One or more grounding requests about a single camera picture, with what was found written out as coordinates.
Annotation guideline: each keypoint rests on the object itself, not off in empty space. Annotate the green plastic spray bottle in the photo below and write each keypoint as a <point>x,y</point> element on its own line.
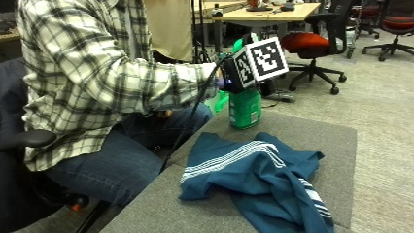
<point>245,111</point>

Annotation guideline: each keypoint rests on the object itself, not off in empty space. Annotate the black object on floor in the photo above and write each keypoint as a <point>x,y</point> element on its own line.
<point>278,93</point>

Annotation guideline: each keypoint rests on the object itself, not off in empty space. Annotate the white cube with black markers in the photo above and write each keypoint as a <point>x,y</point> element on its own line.
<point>262,59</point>

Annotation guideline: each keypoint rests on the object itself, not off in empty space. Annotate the black stand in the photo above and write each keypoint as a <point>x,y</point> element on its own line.
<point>198,32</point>

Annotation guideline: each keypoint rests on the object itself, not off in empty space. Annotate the office chair with red seat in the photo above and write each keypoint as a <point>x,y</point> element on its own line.
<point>308,43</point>

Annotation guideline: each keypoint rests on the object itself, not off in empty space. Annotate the wooden desk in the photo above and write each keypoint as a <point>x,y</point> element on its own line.
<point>266,14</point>

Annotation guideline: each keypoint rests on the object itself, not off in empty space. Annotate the dark round object on desk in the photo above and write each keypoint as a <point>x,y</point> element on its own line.
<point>258,6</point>

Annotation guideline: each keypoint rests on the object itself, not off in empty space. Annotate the blue towel with white stripes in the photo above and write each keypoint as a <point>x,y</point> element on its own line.
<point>262,174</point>

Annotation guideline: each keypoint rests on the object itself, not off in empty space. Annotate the the person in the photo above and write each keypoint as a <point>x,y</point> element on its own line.
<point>81,64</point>

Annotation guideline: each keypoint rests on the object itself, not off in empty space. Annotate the dark office chair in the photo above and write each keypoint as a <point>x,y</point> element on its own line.
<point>366,14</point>

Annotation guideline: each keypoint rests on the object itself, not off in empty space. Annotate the office chair with red backrest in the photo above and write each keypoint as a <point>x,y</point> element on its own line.
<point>394,24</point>

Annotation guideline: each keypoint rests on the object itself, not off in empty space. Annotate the black office chair with armrest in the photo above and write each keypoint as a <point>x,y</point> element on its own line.
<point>25,181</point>

